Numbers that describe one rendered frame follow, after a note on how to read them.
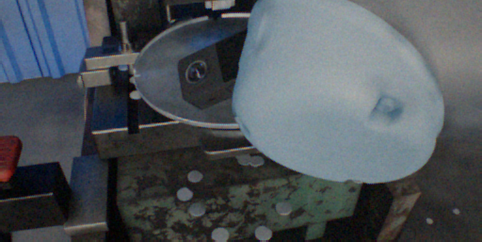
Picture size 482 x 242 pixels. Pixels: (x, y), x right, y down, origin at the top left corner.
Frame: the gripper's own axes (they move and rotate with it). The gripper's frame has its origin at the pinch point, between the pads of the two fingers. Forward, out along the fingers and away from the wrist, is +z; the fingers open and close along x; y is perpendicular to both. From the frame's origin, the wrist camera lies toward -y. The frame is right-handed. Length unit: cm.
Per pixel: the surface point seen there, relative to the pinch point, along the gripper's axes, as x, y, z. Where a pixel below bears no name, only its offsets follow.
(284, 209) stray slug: -8.6, 3.6, 12.3
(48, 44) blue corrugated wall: 101, -59, 112
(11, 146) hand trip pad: 4.6, -30.5, 6.0
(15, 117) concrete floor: 71, -76, 121
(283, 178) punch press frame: -3.5, 5.6, 15.4
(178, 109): 5.0, -8.6, 3.8
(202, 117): 2.9, -5.8, 2.8
